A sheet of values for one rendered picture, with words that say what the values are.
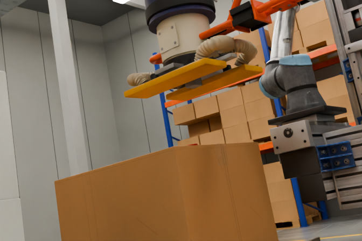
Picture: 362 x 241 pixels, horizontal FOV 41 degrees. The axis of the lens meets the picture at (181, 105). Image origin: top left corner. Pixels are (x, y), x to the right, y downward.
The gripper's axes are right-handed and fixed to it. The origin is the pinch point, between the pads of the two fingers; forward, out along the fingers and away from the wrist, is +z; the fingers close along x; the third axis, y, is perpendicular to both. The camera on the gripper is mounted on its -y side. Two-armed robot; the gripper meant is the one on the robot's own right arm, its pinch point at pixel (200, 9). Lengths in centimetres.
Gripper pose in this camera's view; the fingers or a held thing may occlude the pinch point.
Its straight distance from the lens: 193.9
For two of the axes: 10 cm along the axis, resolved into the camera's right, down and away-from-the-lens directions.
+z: 1.7, 9.7, -1.9
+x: -7.7, 2.6, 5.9
